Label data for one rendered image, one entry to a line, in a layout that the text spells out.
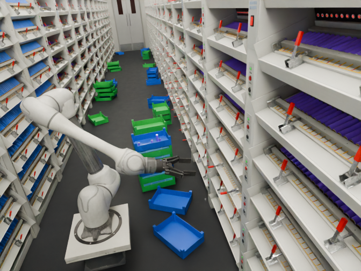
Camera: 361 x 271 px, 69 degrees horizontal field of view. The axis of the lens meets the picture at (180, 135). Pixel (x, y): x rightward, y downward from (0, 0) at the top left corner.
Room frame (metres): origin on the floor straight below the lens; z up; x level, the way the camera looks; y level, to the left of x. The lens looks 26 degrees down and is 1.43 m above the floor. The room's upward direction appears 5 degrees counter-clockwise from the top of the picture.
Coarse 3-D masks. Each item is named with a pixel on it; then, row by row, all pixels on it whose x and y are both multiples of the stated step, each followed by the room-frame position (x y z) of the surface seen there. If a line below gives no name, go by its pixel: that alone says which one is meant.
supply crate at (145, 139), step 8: (136, 136) 2.05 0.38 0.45; (144, 136) 2.07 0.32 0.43; (152, 136) 2.09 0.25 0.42; (160, 136) 2.11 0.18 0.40; (168, 136) 1.94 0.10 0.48; (136, 144) 1.86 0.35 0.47; (144, 144) 1.98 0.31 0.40; (152, 144) 1.89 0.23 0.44; (160, 144) 1.91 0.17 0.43; (168, 144) 1.93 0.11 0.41
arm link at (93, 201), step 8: (80, 192) 1.24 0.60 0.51; (88, 192) 1.23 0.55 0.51; (96, 192) 1.23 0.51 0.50; (104, 192) 1.29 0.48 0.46; (80, 200) 1.20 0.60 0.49; (88, 200) 1.19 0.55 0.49; (96, 200) 1.20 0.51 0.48; (104, 200) 1.24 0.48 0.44; (80, 208) 1.19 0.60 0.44; (88, 208) 1.17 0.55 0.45; (96, 208) 1.18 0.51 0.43; (104, 208) 1.22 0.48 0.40; (88, 216) 1.17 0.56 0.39; (96, 216) 1.17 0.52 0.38; (104, 216) 1.21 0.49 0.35; (88, 224) 1.17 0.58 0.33; (96, 224) 1.17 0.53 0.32
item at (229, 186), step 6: (210, 150) 1.58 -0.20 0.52; (216, 150) 1.57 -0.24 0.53; (216, 156) 1.53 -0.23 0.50; (216, 162) 1.47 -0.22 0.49; (216, 168) 1.41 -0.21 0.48; (222, 168) 1.39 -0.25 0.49; (222, 174) 1.33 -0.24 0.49; (222, 180) 1.28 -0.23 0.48; (228, 180) 1.26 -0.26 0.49; (228, 186) 1.21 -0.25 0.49; (234, 186) 1.20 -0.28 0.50; (234, 198) 1.11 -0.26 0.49; (240, 204) 1.05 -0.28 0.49; (240, 210) 0.98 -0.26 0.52
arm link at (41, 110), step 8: (40, 96) 1.36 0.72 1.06; (48, 96) 1.38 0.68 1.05; (24, 104) 1.28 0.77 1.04; (32, 104) 1.28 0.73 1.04; (40, 104) 1.29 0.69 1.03; (48, 104) 1.32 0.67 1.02; (56, 104) 1.36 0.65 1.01; (24, 112) 1.28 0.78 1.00; (32, 112) 1.26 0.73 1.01; (40, 112) 1.26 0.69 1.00; (48, 112) 1.27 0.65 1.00; (56, 112) 1.29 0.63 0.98; (40, 120) 1.25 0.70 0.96; (48, 120) 1.25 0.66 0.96
